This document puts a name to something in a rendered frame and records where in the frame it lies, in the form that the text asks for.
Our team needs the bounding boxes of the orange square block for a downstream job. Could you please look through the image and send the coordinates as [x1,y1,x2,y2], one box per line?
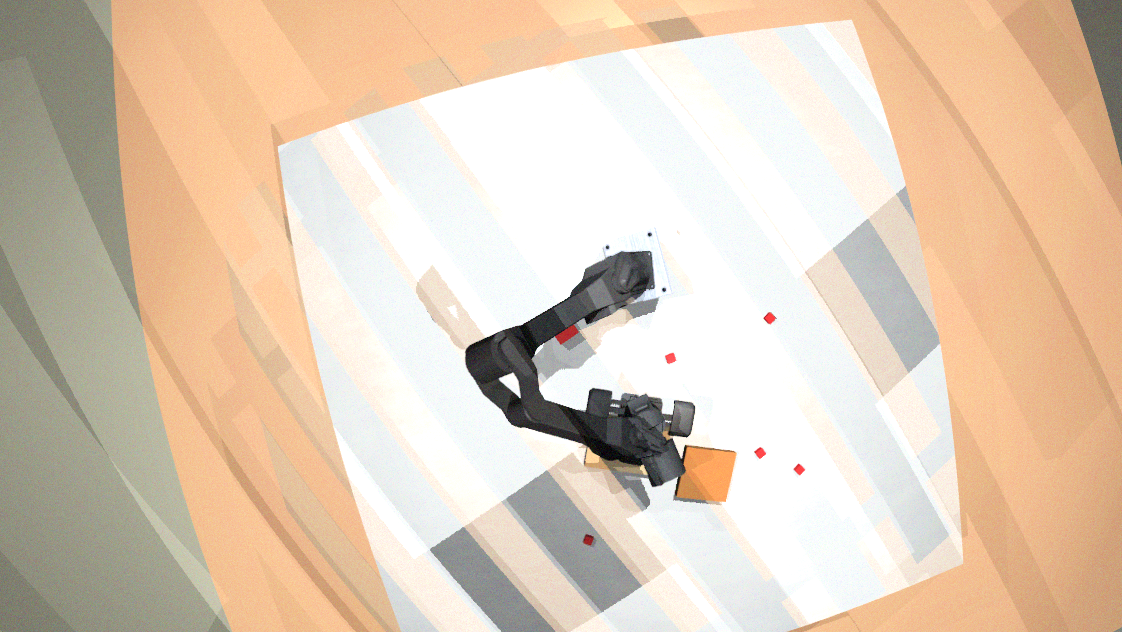
[674,445,737,502]

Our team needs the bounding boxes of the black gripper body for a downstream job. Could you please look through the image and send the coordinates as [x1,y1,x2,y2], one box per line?
[586,387,695,438]

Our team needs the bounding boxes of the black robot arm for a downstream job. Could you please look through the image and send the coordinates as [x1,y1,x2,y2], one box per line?
[465,251,686,488]

